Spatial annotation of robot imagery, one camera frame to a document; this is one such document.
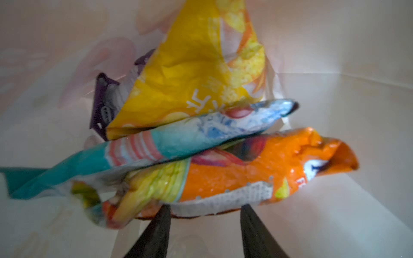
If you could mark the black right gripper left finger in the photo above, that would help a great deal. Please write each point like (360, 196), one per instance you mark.
(153, 243)

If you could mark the purple snack packet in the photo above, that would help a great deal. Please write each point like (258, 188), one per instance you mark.
(110, 96)

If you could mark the yellow snack packet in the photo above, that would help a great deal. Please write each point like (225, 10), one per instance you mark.
(209, 59)

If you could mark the orange candy packet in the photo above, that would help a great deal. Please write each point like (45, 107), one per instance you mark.
(261, 169)

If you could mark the teal snack packet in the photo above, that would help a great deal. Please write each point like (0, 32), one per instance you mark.
(104, 166)

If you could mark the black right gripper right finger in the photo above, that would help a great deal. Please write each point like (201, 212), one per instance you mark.
(257, 240)

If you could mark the printed paper bag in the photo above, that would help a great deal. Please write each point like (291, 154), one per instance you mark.
(348, 63)

